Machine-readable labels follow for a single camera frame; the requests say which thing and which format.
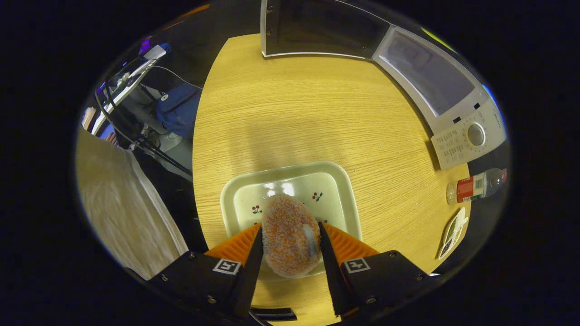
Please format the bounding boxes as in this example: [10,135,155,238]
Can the white divided dish of beans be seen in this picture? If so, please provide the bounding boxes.
[439,207,469,259]

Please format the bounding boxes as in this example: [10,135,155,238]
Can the person's beige clothing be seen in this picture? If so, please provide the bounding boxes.
[76,129,189,280]

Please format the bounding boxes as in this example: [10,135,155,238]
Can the clear plastic bottle red label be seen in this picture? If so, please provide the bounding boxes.
[446,168,507,204]

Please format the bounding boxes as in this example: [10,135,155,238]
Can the cream square plate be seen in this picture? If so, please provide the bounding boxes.
[220,161,363,281]

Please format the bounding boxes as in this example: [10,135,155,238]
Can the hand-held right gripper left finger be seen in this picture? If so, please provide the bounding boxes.
[147,223,265,321]

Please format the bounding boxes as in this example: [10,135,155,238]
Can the orange sprinkled doughnut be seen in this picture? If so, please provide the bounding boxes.
[261,194,323,278]

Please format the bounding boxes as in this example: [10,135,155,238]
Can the white desk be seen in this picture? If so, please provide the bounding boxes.
[91,43,172,136]

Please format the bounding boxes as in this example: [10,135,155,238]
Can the blue bag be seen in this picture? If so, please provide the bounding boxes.
[156,83,203,139]

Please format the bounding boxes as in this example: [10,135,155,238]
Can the white microwave oven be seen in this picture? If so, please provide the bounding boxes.
[261,0,508,170]

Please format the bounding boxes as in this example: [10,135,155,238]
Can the black cable bundle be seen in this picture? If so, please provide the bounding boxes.
[95,81,193,177]

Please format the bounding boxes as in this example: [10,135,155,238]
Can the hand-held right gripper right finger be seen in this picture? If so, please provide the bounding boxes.
[318,221,442,316]

